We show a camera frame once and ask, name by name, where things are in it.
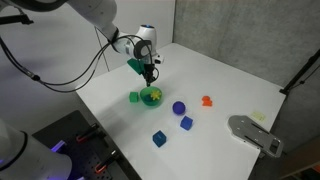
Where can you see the black orange toggle clamp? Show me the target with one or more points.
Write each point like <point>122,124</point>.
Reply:
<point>87,133</point>
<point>106,161</point>

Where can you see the black perforated breadboard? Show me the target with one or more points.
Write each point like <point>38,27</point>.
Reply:
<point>73,160</point>

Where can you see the orange toy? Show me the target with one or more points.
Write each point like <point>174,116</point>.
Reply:
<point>206,101</point>

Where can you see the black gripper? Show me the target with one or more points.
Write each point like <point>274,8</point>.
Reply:
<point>149,69</point>

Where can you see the black pole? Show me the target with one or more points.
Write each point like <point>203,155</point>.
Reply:
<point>301,75</point>

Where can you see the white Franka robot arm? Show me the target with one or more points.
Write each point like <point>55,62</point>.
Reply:
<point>100,13</point>

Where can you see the grey metal mounting plate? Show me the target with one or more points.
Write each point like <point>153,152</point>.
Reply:
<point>250,133</point>

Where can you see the dark blue toy cube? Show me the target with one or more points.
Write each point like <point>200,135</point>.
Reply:
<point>159,139</point>

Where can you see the pale yellow sticker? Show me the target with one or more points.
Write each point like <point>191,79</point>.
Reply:
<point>258,116</point>

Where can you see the yellow star toy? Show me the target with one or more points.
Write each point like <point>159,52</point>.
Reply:
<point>155,95</point>

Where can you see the royal blue toy cube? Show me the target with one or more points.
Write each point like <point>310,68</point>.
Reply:
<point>186,123</point>

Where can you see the purple spiky ball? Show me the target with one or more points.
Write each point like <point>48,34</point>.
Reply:
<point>179,108</point>

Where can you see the green toy cube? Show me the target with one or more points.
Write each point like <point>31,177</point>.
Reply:
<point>133,97</point>

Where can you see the black bracket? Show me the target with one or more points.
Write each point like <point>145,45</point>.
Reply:
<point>15,20</point>

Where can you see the green bowl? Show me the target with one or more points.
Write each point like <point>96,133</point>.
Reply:
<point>150,102</point>

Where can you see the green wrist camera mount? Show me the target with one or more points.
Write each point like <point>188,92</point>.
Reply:
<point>135,66</point>

